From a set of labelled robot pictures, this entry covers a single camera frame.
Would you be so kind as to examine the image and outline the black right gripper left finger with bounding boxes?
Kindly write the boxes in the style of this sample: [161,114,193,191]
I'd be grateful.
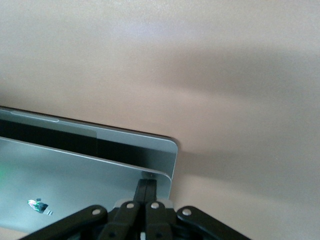
[17,178,149,240]

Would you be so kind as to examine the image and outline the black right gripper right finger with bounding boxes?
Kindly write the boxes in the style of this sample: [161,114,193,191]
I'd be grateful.
[146,178,251,240]

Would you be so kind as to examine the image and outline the silver grey laptop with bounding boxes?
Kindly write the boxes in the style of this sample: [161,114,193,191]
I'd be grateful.
[0,104,179,232]

